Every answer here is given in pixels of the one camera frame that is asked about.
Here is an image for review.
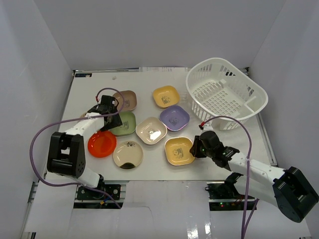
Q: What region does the green square panda plate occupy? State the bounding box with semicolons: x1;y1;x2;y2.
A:
110;111;136;136

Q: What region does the yellow square plate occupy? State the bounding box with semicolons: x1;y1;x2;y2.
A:
164;137;195;166
153;86;180;109

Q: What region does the brown square panda plate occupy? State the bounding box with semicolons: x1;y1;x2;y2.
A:
113;90;137;112

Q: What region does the cream square panda plate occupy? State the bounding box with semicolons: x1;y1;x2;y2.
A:
136;117;167;145

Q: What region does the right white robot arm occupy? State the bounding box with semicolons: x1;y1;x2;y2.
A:
190;130;319;223

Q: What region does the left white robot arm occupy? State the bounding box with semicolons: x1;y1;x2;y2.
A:
47;95;122;199

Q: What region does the white plastic basket bin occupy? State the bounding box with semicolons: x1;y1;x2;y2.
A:
185;58;268;131

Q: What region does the orange round plate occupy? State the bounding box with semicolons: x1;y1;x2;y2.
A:
87;131;117;158

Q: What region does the cream round plate black mound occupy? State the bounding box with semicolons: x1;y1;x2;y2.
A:
113;140;144;170

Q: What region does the purple square panda plate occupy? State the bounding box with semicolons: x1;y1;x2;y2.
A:
159;105;190;131

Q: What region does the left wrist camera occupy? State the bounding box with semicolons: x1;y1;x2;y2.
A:
100;95;119;107

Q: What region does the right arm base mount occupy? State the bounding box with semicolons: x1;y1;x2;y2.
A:
205;181;245;212

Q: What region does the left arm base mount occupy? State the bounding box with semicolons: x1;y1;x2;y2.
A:
75;184;121;201

